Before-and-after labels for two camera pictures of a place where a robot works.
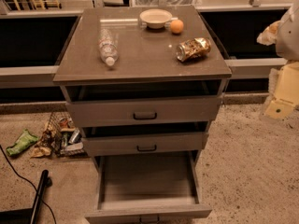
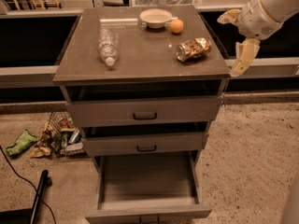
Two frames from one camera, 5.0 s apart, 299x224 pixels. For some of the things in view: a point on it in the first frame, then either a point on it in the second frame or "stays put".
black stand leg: [46, 182] stays put
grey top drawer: [158, 105] stays put
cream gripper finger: [269, 35] → [232, 16]
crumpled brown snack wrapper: [39, 151] stays put
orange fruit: [177, 25] stays put
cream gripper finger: [286, 97] → [246, 52]
